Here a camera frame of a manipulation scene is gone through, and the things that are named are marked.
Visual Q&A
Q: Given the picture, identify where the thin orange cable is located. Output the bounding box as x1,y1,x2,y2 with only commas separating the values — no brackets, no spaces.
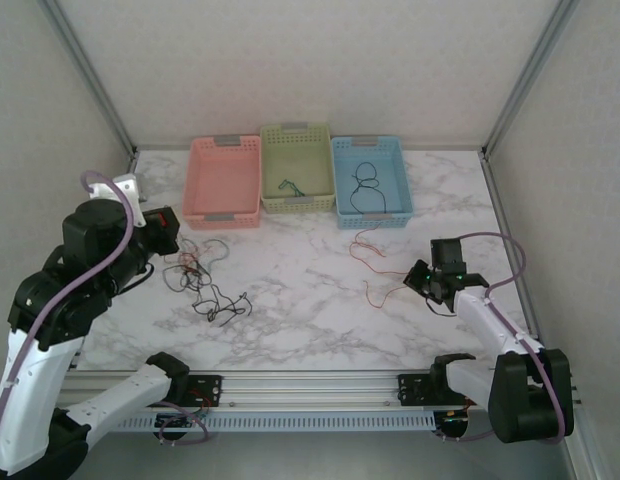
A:
350,227,409,310

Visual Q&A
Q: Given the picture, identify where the thin grey cable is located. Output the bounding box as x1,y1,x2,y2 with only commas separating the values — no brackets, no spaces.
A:
161,237,232,294

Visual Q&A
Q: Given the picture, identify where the thin green cable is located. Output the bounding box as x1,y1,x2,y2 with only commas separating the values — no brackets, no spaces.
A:
277,178,307,198

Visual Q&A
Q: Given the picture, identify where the pink plastic basket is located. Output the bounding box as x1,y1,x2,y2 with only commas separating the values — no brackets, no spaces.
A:
181,133,264,231

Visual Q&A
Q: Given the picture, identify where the blue plastic basket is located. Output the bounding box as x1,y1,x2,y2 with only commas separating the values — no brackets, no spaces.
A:
329,133,415,230

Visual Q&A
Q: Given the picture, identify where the green plastic basket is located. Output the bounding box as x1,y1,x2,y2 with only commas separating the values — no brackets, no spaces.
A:
258,121,337,215

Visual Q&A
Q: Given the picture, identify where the right black camera cable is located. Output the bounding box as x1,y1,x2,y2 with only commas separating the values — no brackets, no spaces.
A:
424,296,457,317

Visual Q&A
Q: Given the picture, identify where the black camera cable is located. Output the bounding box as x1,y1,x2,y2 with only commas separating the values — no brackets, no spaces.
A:
424,296,457,317
109,262,156,297

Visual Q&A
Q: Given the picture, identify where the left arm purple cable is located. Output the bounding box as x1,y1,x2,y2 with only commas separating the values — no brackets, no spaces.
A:
0,170,211,451

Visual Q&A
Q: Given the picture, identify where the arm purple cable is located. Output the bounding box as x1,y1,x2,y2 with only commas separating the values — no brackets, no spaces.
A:
0,170,211,451
437,232,566,446

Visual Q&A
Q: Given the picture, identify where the left black camera cable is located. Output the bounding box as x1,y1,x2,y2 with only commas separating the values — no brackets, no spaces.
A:
109,262,156,297

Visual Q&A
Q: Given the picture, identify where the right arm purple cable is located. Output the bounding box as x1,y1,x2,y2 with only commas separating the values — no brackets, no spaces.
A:
437,232,566,446

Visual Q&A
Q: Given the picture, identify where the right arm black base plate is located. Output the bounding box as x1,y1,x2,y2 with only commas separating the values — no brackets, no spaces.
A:
397,372,491,409

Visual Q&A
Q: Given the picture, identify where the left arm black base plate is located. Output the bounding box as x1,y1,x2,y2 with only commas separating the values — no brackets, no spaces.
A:
182,373,225,409

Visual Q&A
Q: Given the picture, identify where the aluminium frame post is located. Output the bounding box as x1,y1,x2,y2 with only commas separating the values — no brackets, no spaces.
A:
478,0,584,162
39,0,140,162

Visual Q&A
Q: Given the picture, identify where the slotted cable duct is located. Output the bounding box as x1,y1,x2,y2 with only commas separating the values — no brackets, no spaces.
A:
109,412,438,434

